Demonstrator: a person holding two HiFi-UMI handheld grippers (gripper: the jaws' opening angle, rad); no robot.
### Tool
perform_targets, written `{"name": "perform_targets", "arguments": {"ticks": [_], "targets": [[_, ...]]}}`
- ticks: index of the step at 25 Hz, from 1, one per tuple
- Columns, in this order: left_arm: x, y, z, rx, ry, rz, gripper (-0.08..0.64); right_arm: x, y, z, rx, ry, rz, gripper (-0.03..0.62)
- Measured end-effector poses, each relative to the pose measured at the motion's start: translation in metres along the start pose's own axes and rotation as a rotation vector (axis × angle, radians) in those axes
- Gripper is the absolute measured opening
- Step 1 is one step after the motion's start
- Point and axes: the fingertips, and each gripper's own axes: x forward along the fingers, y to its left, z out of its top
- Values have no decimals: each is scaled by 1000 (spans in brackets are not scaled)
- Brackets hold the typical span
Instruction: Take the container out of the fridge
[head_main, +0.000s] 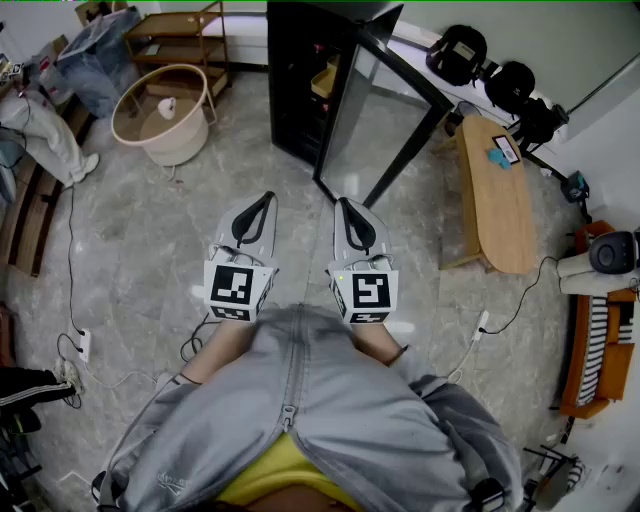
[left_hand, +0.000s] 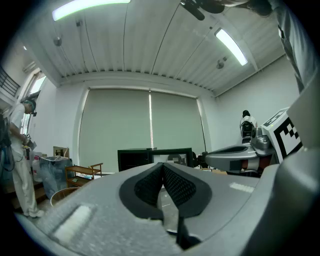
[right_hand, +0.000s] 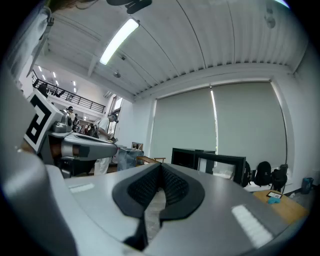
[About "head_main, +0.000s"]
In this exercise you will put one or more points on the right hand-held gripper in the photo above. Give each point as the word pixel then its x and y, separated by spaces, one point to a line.
pixel 370 292

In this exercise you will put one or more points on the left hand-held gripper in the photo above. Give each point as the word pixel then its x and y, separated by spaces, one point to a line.
pixel 232 290

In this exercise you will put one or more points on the black glass-door fridge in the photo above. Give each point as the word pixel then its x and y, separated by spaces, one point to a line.
pixel 295 75

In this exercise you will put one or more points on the person's left forearm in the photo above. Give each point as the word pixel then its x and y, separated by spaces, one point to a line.
pixel 225 350

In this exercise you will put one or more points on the person's right forearm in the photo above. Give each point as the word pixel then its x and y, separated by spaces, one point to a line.
pixel 377 342

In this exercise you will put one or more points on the oval wooden coffee table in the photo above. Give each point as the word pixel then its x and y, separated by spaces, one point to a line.
pixel 497 215

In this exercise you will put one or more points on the small white ornament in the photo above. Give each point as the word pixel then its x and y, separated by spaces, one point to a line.
pixel 166 107

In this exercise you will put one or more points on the white power strip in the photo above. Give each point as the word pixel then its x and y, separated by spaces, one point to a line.
pixel 85 345
pixel 482 326

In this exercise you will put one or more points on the small blue toy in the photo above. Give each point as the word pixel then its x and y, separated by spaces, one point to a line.
pixel 499 159

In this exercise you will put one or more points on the black mesh wastebasket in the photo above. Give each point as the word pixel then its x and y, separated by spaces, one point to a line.
pixel 465 112

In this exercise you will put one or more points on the person's grey zip jacket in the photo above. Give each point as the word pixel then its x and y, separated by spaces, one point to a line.
pixel 320 400

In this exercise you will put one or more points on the black-framed white card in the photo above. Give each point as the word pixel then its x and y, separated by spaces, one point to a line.
pixel 507 147

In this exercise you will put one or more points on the pale green note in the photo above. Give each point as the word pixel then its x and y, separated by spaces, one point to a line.
pixel 152 49

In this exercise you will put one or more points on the black backpack with pale label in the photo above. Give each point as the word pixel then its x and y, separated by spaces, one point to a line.
pixel 457 55

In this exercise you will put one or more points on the wooden shelf rack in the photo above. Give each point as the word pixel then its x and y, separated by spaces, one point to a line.
pixel 172 35

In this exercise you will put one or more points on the plain black backpack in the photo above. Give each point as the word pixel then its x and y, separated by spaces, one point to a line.
pixel 510 87

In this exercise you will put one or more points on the small teal black device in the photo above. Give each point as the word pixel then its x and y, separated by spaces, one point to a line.
pixel 575 186

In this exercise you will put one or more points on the person's yellow shirt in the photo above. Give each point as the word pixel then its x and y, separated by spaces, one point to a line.
pixel 280 475

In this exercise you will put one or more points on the dark grey round device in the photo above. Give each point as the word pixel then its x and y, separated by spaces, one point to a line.
pixel 612 252

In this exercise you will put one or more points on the black white striped blanket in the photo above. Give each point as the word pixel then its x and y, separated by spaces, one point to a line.
pixel 592 345

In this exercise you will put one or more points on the orange sofa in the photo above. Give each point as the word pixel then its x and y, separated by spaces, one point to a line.
pixel 612 360

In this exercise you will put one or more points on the black camera bag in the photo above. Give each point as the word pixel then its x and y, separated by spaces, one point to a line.
pixel 542 120

